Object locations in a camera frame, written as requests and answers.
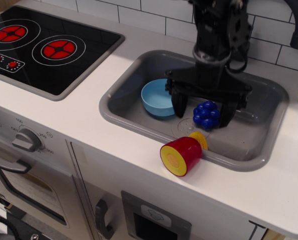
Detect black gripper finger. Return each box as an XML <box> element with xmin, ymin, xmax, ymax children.
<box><xmin>219</xmin><ymin>101</ymin><xmax>238</xmax><ymax>128</ymax></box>
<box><xmin>171</xmin><ymin>92</ymin><xmax>188</xmax><ymax>118</ymax></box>

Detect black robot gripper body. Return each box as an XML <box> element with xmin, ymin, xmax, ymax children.
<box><xmin>165</xmin><ymin>63</ymin><xmax>252</xmax><ymax>110</ymax></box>

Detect yellow toy corn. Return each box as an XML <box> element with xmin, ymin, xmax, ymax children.
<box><xmin>189</xmin><ymin>131</ymin><xmax>208</xmax><ymax>150</ymax></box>

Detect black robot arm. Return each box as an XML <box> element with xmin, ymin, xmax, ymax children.
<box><xmin>165</xmin><ymin>0</ymin><xmax>252</xmax><ymax>129</ymax></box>

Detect light blue plastic bowl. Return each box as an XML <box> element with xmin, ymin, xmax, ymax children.
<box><xmin>141</xmin><ymin>78</ymin><xmax>175</xmax><ymax>117</ymax></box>

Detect grey toy sink basin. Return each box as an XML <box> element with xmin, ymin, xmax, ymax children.
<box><xmin>99</xmin><ymin>50</ymin><xmax>289</xmax><ymax>172</ymax></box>

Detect blue toy grapes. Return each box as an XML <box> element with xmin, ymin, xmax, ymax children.
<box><xmin>193</xmin><ymin>100</ymin><xmax>220</xmax><ymax>130</ymax></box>

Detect red yellow toy fruit half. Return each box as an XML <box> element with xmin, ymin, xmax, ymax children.
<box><xmin>160</xmin><ymin>136</ymin><xmax>203</xmax><ymax>177</ymax></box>

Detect grey dishwasher panel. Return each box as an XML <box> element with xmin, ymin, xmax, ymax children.
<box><xmin>121</xmin><ymin>191</ymin><xmax>192</xmax><ymax>240</ymax></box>

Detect black toy stovetop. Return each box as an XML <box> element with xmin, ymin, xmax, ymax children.
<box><xmin>0</xmin><ymin>6</ymin><xmax>125</xmax><ymax>101</ymax></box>

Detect grey oven knob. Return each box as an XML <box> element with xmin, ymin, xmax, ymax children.
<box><xmin>12</xmin><ymin>128</ymin><xmax>42</xmax><ymax>152</ymax></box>

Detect toy oven door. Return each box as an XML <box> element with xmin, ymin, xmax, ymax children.
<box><xmin>0</xmin><ymin>159</ymin><xmax>72</xmax><ymax>229</ymax></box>

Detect grey cabinet door handle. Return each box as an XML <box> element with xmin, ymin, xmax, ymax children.
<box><xmin>95</xmin><ymin>199</ymin><xmax>114</xmax><ymax>240</ymax></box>

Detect grey oven door handle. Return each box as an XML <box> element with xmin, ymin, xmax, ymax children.
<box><xmin>0</xmin><ymin>155</ymin><xmax>32</xmax><ymax>174</ymax></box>

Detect black cable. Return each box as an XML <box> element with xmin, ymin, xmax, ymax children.
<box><xmin>0</xmin><ymin>213</ymin><xmax>24</xmax><ymax>240</ymax></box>

